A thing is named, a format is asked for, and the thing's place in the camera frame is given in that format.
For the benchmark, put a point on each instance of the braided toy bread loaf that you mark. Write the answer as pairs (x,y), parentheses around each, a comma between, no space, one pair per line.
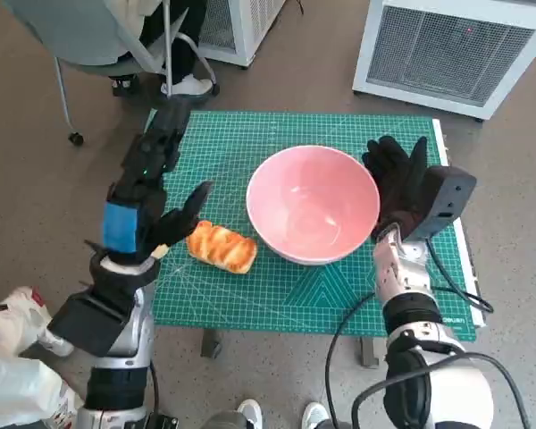
(223,248)

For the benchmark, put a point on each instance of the person in white trousers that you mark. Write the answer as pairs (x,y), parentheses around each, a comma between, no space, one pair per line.
(13,384)

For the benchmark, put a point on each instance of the small white mesh cabinet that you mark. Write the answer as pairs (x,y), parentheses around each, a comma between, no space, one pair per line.
(245,27)

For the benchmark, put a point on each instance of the pink bowl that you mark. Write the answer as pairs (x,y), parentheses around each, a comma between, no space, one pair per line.
(312,201)

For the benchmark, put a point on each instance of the small black box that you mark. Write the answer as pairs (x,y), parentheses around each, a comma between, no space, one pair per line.
(161,422)

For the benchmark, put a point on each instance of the white shoe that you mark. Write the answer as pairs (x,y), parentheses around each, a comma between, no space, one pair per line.
(315,415)
(250,413)

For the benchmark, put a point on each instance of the grey round robot part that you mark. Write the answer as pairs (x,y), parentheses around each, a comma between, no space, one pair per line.
(225,422)

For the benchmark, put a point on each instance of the large white mesh cabinet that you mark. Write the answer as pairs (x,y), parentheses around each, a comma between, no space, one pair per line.
(451,44)

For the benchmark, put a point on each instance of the grey office chair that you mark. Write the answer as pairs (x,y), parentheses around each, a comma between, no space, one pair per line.
(80,31)

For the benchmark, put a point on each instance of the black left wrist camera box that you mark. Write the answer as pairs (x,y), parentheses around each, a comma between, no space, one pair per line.
(85,322)

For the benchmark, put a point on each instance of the seated person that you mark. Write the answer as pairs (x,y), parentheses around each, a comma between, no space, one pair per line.
(183,40)

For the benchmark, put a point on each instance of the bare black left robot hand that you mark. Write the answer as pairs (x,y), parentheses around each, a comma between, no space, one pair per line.
(147,179)

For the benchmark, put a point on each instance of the green cutting mat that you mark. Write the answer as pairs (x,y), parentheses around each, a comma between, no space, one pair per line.
(250,134)

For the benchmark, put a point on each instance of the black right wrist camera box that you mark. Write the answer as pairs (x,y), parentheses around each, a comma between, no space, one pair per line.
(446,196)

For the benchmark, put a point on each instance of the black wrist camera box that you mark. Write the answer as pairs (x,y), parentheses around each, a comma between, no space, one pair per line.
(85,322)
(446,196)

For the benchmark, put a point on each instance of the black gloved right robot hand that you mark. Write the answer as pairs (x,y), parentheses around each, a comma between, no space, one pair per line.
(397,179)

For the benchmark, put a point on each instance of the grey table leg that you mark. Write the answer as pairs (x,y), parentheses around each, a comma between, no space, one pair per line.
(370,353)
(211,344)

